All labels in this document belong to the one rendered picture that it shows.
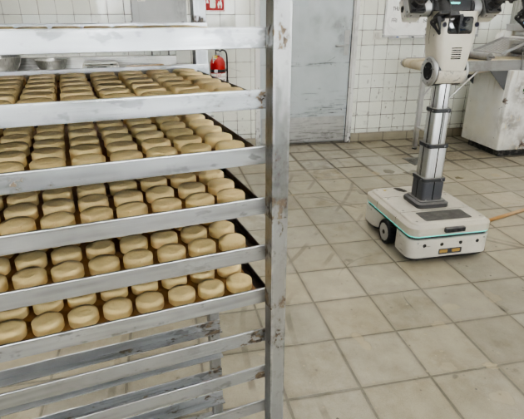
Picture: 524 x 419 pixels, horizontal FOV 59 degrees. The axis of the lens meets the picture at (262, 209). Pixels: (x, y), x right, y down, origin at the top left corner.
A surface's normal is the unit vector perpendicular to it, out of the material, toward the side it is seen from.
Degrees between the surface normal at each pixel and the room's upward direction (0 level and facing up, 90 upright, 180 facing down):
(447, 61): 90
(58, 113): 90
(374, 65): 90
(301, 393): 0
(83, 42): 90
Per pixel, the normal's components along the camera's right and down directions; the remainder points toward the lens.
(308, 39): 0.21, 0.38
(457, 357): 0.00, -0.92
